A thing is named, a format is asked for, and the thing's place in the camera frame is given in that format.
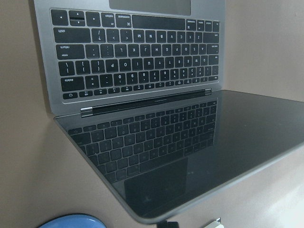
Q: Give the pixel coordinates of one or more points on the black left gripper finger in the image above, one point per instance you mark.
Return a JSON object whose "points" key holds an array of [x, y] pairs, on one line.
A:
{"points": [[168, 224]]}

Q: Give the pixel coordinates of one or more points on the grey laptop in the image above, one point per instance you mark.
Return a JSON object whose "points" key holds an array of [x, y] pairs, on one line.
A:
{"points": [[137, 88]]}

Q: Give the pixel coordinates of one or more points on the blue desk lamp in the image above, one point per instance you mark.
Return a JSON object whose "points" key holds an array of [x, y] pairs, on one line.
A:
{"points": [[74, 221]]}

